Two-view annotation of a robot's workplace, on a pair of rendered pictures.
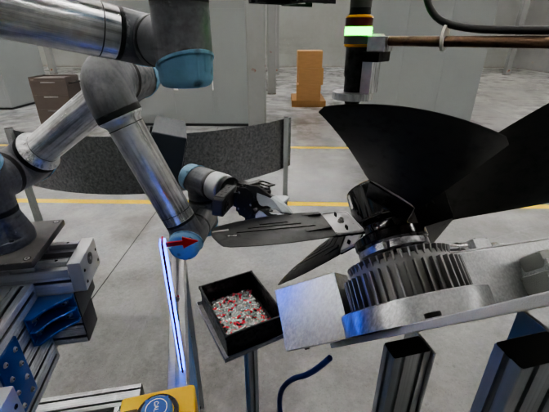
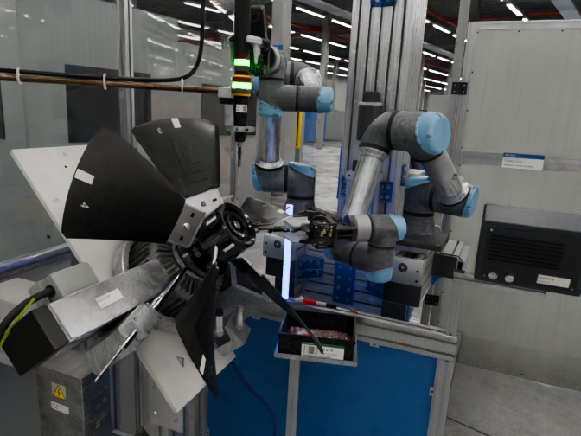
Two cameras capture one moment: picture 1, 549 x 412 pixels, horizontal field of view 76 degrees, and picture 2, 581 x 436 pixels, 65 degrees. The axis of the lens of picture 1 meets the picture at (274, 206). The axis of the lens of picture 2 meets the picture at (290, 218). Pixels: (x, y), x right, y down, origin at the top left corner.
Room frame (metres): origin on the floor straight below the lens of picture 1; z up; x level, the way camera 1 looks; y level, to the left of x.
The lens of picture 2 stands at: (1.38, -0.96, 1.48)
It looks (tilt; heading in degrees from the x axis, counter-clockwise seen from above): 13 degrees down; 125
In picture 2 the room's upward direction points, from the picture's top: 3 degrees clockwise
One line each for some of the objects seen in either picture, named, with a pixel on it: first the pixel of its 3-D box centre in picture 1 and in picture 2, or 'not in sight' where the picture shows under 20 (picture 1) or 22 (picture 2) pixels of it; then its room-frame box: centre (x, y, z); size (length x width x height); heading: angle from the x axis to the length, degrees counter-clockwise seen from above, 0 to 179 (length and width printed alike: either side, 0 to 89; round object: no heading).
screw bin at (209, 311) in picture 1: (240, 309); (317, 335); (0.75, 0.09, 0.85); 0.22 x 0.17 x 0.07; 28
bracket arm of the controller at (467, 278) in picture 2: not in sight; (497, 282); (1.16, 0.37, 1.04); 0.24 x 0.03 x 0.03; 14
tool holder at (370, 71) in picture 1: (360, 69); (236, 110); (0.63, -0.14, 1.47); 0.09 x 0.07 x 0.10; 49
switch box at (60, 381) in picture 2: not in sight; (74, 400); (0.36, -0.43, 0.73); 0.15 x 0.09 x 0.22; 14
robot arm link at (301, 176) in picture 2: not in sight; (299, 178); (0.30, 0.62, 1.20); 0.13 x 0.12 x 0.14; 37
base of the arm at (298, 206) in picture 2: not in sight; (299, 205); (0.30, 0.62, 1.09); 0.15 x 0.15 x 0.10
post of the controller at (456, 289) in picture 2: not in sight; (455, 303); (1.06, 0.34, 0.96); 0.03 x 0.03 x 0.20; 14
